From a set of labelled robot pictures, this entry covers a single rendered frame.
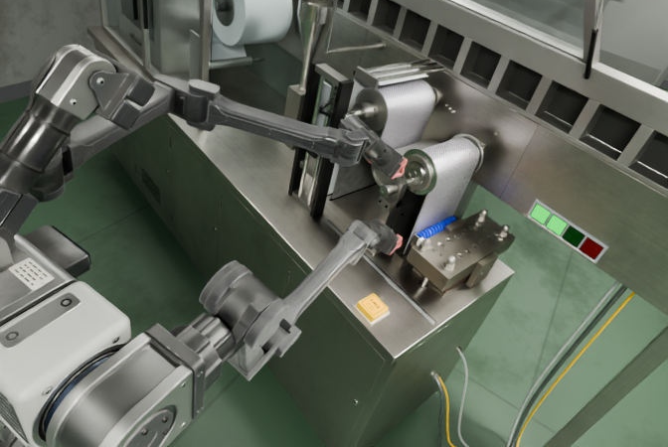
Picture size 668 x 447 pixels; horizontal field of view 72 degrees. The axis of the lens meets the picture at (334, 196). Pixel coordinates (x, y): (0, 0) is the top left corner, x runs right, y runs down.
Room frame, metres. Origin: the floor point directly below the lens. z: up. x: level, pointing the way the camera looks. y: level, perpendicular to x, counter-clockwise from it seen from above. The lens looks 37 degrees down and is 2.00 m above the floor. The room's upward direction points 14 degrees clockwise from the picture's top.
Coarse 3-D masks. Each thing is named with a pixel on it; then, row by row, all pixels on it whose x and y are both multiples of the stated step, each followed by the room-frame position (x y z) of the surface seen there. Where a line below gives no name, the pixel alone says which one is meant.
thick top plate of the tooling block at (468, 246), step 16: (480, 224) 1.36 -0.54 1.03; (496, 224) 1.38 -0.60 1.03; (432, 240) 1.20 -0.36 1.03; (448, 240) 1.23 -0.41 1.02; (464, 240) 1.24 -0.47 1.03; (480, 240) 1.26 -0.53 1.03; (496, 240) 1.28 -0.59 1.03; (512, 240) 1.33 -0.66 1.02; (416, 256) 1.12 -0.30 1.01; (432, 256) 1.12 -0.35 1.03; (448, 256) 1.14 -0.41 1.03; (464, 256) 1.16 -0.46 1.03; (480, 256) 1.18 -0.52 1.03; (432, 272) 1.07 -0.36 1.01; (448, 272) 1.07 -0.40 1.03; (464, 272) 1.11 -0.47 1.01
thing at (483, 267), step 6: (486, 258) 1.19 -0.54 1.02; (492, 258) 1.20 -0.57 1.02; (480, 264) 1.15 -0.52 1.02; (486, 264) 1.17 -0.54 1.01; (492, 264) 1.21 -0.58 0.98; (474, 270) 1.16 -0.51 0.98; (480, 270) 1.15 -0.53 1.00; (486, 270) 1.19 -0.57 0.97; (474, 276) 1.15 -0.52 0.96; (480, 276) 1.17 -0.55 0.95; (486, 276) 1.22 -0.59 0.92; (468, 282) 1.16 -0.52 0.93; (474, 282) 1.16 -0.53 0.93
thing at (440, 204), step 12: (468, 180) 1.37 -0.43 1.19; (432, 192) 1.22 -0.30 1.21; (444, 192) 1.27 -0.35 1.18; (456, 192) 1.34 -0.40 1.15; (432, 204) 1.24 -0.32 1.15; (444, 204) 1.30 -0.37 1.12; (456, 204) 1.37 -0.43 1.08; (420, 216) 1.21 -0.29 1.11; (432, 216) 1.27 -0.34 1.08; (444, 216) 1.33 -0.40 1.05; (420, 228) 1.23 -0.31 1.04
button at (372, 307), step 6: (372, 294) 1.00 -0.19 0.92; (366, 300) 0.97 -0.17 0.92; (372, 300) 0.97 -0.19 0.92; (378, 300) 0.98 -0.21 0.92; (360, 306) 0.94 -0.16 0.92; (366, 306) 0.94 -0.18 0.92; (372, 306) 0.95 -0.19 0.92; (378, 306) 0.96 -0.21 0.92; (384, 306) 0.96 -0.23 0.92; (366, 312) 0.93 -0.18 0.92; (372, 312) 0.93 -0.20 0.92; (378, 312) 0.93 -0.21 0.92; (384, 312) 0.95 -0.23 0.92; (372, 318) 0.91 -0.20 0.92
